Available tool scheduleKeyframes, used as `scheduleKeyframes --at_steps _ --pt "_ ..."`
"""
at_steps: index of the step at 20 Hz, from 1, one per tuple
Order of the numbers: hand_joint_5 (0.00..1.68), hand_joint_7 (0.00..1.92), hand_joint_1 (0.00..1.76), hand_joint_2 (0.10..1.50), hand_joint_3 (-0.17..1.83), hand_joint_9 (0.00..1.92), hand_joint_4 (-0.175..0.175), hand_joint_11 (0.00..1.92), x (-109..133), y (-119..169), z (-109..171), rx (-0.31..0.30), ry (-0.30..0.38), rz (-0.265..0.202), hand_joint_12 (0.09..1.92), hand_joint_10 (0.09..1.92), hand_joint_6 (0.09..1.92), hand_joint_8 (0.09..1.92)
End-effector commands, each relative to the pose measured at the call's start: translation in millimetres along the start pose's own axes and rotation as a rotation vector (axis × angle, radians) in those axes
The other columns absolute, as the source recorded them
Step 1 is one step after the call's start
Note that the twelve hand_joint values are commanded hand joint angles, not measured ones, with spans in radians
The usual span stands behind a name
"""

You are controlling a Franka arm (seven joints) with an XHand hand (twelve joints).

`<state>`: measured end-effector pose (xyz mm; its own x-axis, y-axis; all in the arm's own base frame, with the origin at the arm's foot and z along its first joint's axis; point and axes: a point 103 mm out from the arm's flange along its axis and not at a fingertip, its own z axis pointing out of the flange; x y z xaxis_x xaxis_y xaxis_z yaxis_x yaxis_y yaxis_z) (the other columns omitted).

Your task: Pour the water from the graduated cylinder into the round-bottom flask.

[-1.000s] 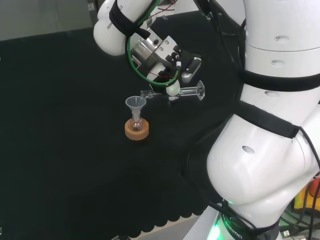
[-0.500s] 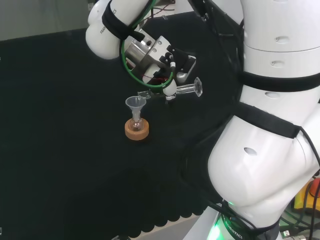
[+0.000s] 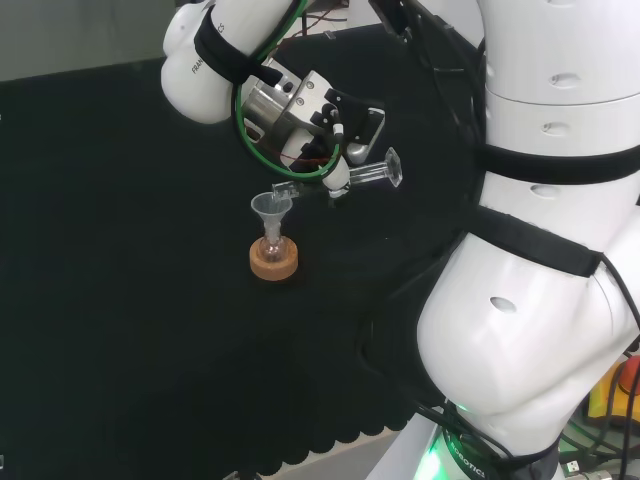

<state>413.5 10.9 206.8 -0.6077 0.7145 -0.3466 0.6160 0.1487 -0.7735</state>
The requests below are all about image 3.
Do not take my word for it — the small glass round-bottom flask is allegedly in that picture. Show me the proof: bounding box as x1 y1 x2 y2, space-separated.
259 227 287 264

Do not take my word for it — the clear graduated cylinder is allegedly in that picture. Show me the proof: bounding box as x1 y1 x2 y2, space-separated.
271 147 405 197

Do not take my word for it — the green cable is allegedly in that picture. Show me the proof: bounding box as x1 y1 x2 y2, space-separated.
231 0 347 179

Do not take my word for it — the cork ring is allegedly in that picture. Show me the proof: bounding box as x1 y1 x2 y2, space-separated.
248 237 303 282

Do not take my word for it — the clear plastic funnel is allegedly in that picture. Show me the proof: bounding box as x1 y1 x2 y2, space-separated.
250 193 295 242

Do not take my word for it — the black cloth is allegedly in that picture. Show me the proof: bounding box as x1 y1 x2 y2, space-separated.
0 29 489 476

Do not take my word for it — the yellow stop button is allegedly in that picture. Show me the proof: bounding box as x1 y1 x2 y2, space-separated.
585 355 640 427

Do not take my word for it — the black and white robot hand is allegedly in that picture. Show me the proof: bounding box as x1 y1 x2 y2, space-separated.
280 69 388 207

